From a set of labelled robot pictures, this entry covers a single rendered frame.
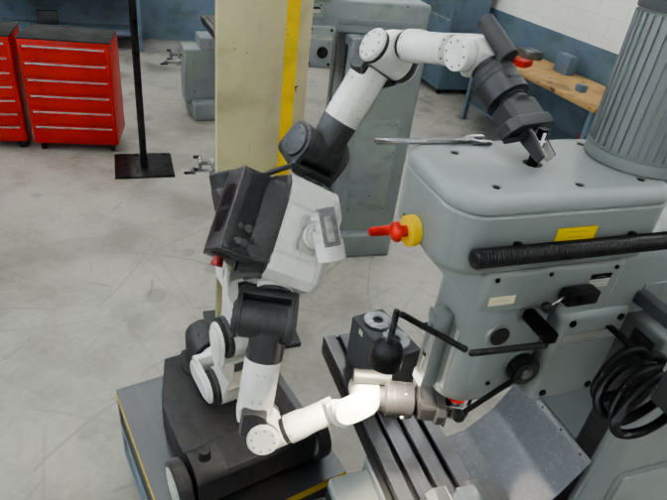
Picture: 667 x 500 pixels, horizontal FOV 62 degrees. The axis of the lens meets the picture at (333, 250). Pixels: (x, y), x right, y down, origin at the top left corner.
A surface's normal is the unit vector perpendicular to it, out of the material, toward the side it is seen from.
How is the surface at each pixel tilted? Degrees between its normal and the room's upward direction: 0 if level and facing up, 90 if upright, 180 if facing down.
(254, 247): 58
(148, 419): 0
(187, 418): 0
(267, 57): 90
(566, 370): 90
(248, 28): 90
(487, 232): 90
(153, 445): 0
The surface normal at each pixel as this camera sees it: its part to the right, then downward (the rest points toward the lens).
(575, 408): -0.94, 0.08
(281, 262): 0.50, -0.01
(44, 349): 0.11, -0.84
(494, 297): 0.32, 0.54
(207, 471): 0.44, -0.22
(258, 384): 0.08, 0.21
